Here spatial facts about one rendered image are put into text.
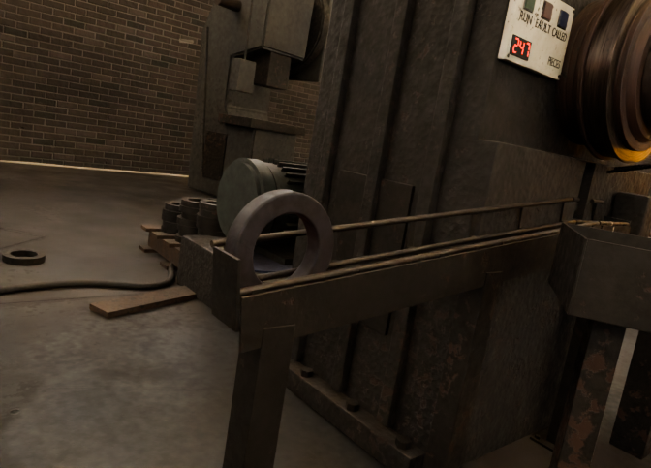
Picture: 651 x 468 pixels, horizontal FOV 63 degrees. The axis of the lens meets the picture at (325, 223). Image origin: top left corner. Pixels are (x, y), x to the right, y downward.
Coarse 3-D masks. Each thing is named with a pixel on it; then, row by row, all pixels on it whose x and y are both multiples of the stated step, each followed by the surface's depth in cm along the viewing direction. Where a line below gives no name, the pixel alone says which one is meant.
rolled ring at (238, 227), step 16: (272, 192) 79; (288, 192) 79; (256, 208) 76; (272, 208) 78; (288, 208) 79; (304, 208) 81; (320, 208) 83; (240, 224) 76; (256, 224) 76; (304, 224) 86; (320, 224) 84; (240, 240) 75; (256, 240) 77; (320, 240) 85; (240, 256) 76; (304, 256) 88; (320, 256) 86; (304, 272) 86; (320, 272) 86
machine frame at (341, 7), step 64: (384, 0) 151; (448, 0) 134; (576, 0) 139; (384, 64) 151; (448, 64) 130; (320, 128) 172; (384, 128) 146; (448, 128) 131; (512, 128) 134; (320, 192) 167; (384, 192) 148; (448, 192) 133; (512, 192) 131; (576, 192) 152; (640, 192) 180; (384, 320) 147; (448, 320) 132; (512, 320) 145; (320, 384) 165; (384, 384) 144; (512, 384) 153; (384, 448) 139
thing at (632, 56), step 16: (640, 16) 128; (640, 32) 129; (624, 48) 128; (640, 48) 128; (624, 64) 128; (640, 64) 129; (624, 80) 130; (640, 80) 131; (624, 96) 131; (624, 112) 133; (640, 112) 135; (624, 128) 135; (640, 128) 137; (624, 144) 141; (640, 144) 144
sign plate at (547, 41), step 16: (512, 0) 121; (544, 0) 127; (560, 0) 131; (512, 16) 121; (528, 16) 124; (512, 32) 122; (528, 32) 126; (544, 32) 130; (560, 32) 134; (512, 48) 123; (528, 48) 127; (544, 48) 132; (560, 48) 136; (512, 64) 128; (528, 64) 129; (544, 64) 133; (560, 64) 138
